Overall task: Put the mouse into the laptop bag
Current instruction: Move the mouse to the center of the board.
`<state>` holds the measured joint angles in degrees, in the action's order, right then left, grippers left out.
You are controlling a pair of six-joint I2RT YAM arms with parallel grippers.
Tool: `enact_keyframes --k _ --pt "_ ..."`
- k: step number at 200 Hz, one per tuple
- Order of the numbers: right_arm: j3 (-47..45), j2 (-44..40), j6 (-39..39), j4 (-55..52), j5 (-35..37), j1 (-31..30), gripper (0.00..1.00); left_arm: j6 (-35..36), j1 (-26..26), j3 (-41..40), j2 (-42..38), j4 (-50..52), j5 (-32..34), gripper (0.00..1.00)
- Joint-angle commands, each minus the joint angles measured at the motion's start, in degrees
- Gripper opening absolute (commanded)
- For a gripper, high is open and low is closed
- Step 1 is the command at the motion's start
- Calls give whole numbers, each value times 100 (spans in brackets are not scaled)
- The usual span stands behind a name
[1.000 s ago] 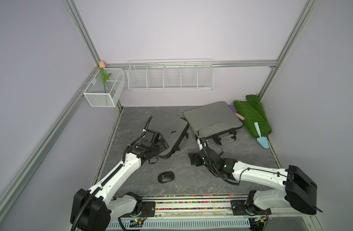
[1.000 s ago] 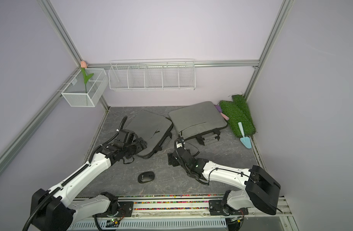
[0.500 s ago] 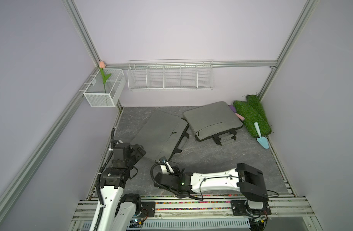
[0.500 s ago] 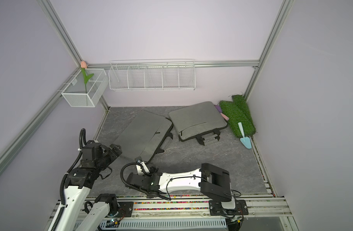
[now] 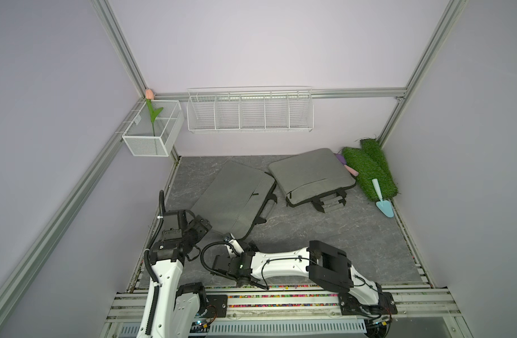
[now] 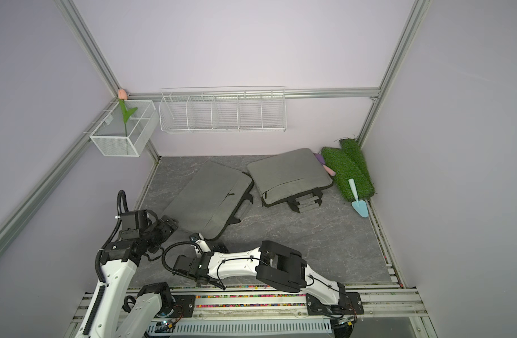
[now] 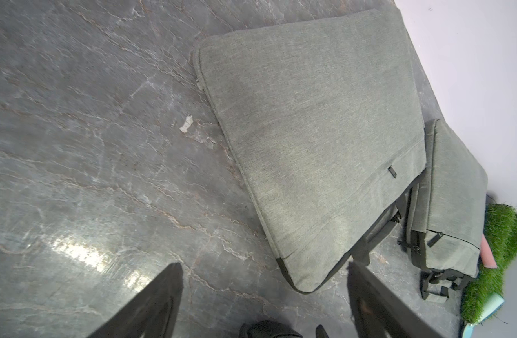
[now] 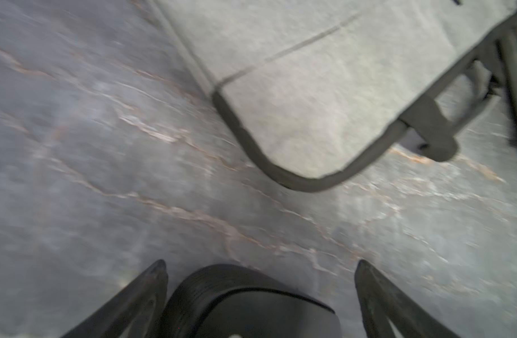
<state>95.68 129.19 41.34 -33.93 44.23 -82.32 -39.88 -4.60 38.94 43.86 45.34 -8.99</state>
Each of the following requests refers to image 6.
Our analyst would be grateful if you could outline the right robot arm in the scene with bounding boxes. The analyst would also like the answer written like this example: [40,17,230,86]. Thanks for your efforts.
[161,239,347,310]

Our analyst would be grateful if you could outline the artificial grass roll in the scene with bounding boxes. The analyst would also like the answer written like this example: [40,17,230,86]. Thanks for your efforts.
[340,138,371,180]
[321,147,375,201]

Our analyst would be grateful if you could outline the grey laptop bag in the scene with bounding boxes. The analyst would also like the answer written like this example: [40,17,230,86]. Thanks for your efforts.
[163,161,254,240]
[247,148,333,214]

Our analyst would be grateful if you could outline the front artificial grass roll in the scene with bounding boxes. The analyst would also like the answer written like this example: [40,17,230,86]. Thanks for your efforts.
[321,147,375,201]

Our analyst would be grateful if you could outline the teal trowel white handle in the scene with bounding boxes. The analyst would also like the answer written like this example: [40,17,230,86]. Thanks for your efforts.
[349,178,369,218]

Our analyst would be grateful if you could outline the white wire wall rack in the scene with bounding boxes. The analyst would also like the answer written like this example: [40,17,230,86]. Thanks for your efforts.
[159,94,287,133]

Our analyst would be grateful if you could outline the purple trowel pink handle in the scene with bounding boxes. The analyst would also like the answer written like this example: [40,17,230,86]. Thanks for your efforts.
[315,153,337,177]

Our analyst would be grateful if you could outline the rear artificial grass roll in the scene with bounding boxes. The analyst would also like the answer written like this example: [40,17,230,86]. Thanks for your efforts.
[340,138,371,180]

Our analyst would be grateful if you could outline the white mesh wall basket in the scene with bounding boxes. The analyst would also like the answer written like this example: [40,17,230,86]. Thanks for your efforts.
[90,100,160,157]

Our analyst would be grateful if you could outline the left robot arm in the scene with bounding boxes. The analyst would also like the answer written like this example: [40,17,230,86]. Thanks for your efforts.
[76,210,178,337]

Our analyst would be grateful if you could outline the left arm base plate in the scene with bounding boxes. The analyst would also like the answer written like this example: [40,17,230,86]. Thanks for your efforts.
[156,294,196,319]

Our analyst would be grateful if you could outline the artificial pink tulip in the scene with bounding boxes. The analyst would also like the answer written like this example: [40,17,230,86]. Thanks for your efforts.
[117,89,137,137]

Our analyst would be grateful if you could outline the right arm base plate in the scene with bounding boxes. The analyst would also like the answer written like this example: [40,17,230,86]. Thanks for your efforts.
[305,292,364,318]

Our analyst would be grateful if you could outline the aluminium frame rail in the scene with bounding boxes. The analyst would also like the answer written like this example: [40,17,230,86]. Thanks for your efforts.
[129,86,381,101]

